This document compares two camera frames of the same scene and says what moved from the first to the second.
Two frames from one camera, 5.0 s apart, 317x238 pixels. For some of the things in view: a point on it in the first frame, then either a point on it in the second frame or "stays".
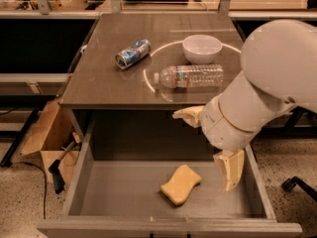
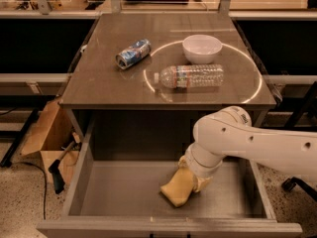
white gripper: [220, 127] → [200, 170]
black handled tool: [54, 169] stays
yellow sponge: [180, 184] stays
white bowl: [201, 49] stays
